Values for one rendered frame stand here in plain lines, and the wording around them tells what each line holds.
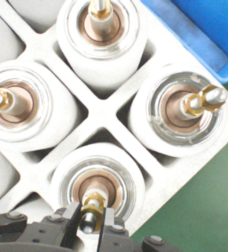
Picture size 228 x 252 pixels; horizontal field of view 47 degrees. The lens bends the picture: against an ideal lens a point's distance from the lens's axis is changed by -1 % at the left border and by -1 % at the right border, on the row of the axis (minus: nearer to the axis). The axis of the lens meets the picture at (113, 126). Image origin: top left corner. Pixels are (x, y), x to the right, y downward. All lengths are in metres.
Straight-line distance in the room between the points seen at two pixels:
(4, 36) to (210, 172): 0.42
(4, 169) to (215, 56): 0.43
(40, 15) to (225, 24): 0.31
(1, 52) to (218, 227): 0.48
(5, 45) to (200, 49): 0.36
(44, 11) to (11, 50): 0.07
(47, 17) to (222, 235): 0.49
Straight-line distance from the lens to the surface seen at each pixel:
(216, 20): 0.52
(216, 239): 0.58
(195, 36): 0.57
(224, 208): 0.57
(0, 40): 0.34
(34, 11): 0.36
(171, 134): 0.26
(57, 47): 0.38
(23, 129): 0.27
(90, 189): 0.23
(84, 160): 0.26
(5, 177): 0.36
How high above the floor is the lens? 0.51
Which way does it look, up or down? 88 degrees down
